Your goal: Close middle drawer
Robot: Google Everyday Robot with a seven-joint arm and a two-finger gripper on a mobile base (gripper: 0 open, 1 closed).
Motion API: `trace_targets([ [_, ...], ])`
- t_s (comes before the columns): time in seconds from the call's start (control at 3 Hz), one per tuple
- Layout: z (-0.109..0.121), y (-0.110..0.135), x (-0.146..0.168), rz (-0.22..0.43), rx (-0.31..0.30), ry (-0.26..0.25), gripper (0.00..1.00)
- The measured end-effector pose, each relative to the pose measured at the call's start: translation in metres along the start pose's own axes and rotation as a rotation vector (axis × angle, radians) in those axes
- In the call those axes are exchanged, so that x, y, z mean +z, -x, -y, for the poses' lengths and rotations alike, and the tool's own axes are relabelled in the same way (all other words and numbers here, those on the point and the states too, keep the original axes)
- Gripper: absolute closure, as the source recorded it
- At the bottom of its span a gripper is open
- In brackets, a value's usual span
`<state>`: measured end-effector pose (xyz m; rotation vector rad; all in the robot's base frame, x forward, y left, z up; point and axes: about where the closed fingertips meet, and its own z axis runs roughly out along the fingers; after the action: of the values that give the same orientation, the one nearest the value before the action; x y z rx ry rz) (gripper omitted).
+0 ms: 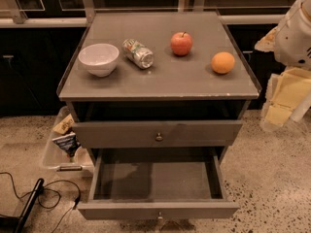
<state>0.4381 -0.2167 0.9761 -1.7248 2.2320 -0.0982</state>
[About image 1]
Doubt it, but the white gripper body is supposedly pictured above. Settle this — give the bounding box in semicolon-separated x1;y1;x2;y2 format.
255;0;311;69

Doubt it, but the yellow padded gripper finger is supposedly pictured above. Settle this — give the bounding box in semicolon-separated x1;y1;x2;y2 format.
260;67;311;130

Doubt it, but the grey drawer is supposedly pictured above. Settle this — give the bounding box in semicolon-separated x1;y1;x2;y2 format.
73;120;242;149
78;148;239;220

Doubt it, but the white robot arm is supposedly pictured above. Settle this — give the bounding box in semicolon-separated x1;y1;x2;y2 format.
255;0;311;131

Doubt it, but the grey drawer cabinet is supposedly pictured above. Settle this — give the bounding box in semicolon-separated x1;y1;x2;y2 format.
58;12;260;158

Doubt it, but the grey top drawer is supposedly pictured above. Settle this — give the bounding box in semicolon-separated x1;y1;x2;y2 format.
73;120;242;149

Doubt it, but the orange fruit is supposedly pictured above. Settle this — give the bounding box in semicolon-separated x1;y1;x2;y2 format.
211;51;235;74

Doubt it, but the red apple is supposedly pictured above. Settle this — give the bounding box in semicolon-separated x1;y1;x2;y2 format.
170;32;192;56

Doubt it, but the silver soda can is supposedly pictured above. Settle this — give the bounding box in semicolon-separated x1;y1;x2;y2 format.
122;39;154;69

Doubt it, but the white bowl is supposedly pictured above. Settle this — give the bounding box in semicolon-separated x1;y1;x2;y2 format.
78;44;120;77

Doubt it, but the metal railing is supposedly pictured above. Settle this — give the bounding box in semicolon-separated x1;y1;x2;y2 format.
0;0;295;27

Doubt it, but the dark blue snack bag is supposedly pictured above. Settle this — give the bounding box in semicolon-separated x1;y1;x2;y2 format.
52;132;81;157

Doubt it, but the tan snack packet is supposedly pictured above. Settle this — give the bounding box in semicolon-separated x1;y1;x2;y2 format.
52;115;74;135

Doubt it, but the clear plastic storage bin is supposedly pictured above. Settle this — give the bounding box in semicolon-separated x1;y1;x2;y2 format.
40;105;95;173

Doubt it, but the black flat bar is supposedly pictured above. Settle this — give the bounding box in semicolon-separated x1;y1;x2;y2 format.
14;178;44;233

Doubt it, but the black cable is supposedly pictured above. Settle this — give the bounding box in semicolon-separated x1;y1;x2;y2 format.
0;171;82;233

